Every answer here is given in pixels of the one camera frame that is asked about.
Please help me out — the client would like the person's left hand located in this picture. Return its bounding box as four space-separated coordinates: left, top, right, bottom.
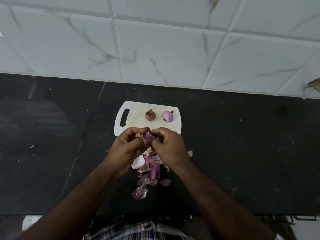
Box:
105 126 151 178

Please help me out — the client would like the person's right hand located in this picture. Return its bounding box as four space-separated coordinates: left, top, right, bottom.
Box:
149 127 193 173

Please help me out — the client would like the purple onion being peeled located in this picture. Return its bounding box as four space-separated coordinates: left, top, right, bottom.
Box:
141 132 157 147

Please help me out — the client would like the person's right forearm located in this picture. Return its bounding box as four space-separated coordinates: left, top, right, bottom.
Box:
170 157 278 240

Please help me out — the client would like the person's left forearm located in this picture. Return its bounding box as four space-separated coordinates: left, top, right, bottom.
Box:
15 160 130 240

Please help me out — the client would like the pile of onion peels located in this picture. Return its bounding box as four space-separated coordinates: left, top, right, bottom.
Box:
131 147 194 200

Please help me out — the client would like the white plastic cutting board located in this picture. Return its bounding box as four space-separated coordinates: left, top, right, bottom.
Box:
114 101 182 137

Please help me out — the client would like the plaid shirt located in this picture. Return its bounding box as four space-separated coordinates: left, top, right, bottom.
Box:
82 220 190 240

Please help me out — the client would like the brown object at wall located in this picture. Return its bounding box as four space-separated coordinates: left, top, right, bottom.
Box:
303 78 320 98

